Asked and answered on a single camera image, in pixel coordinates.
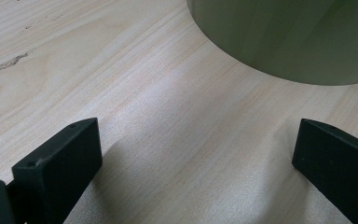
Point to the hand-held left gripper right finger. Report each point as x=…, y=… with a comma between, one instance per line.
x=338, y=165

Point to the green plastic bucket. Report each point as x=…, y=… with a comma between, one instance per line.
x=292, y=37

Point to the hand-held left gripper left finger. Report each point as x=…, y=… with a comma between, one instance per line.
x=62, y=168

